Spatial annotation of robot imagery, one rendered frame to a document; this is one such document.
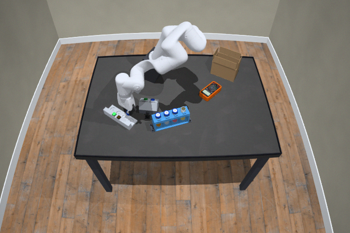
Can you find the white button housing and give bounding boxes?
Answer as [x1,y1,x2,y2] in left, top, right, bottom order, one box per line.
[139,98,159,119]

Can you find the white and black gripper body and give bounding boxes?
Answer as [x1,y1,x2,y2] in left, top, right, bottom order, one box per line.
[117,94,135,111]

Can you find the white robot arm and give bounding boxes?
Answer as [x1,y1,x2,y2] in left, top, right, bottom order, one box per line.
[115,22,207,99]

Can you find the orange pocket multimeter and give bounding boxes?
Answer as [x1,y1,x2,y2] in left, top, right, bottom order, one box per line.
[199,81,222,101]

